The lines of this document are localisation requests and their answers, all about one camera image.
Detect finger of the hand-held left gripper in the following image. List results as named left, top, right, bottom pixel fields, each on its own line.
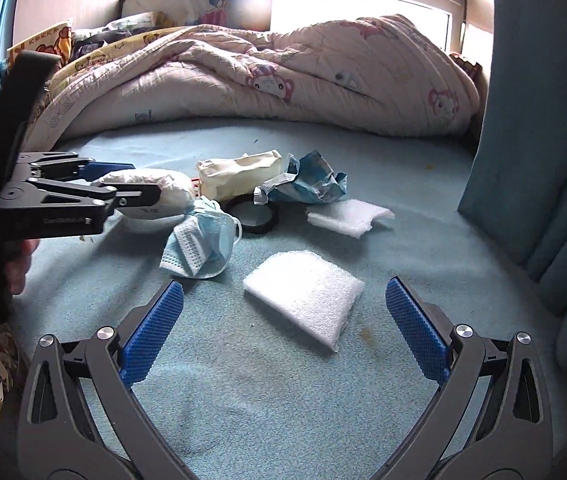
left=34, top=180, right=162, bottom=218
left=26, top=151, right=137, bottom=182

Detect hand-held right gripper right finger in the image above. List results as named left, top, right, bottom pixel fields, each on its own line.
left=371, top=276, right=567, bottom=480

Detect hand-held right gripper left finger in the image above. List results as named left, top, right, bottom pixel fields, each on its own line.
left=0, top=280, right=199, bottom=480

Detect blue face mask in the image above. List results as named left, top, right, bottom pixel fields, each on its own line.
left=160, top=196, right=243, bottom=280

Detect trash pieces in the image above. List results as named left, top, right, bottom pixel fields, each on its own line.
left=197, top=149, right=284, bottom=198

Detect large white foam piece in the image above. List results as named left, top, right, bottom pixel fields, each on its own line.
left=242, top=249, right=365, bottom=353

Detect small white foam piece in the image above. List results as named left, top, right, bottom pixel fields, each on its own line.
left=306, top=199, right=395, bottom=239

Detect black tape roll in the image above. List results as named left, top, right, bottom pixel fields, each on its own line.
left=224, top=195, right=278, bottom=235

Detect blue wrapper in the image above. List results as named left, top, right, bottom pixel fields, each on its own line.
left=254, top=150, right=349, bottom=207

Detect person's left hand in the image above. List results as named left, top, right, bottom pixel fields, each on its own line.
left=0, top=151, right=40, bottom=297

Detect cartoon printed cushion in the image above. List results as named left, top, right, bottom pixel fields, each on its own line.
left=8, top=19, right=73, bottom=68

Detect blue bed sheet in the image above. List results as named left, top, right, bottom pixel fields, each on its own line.
left=8, top=117, right=567, bottom=480

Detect floral pillow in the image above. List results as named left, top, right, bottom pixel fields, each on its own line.
left=71, top=11, right=175, bottom=45

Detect cartoon printed quilt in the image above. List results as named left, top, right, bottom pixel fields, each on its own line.
left=24, top=14, right=481, bottom=148

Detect teal curtain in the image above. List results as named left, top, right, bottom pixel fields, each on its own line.
left=457, top=0, right=567, bottom=403

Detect dark headboard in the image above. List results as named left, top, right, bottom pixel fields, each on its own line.
left=118, top=0, right=275, bottom=33

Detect window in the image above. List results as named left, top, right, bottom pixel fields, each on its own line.
left=131, top=0, right=465, bottom=52

